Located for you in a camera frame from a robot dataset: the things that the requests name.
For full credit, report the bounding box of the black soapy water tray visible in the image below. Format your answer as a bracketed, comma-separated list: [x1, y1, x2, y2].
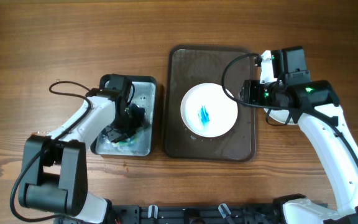
[90, 75, 157, 157]

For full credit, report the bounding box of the white plate blue streak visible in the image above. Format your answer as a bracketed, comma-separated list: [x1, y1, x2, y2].
[180, 83, 239, 138]

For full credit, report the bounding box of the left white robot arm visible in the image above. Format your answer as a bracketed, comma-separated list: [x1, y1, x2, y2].
[10, 88, 145, 223]

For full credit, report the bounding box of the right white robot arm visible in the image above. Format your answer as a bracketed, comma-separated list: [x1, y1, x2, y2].
[241, 80, 358, 223]

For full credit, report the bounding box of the green yellow sponge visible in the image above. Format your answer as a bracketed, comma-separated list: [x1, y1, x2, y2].
[116, 133, 139, 147]

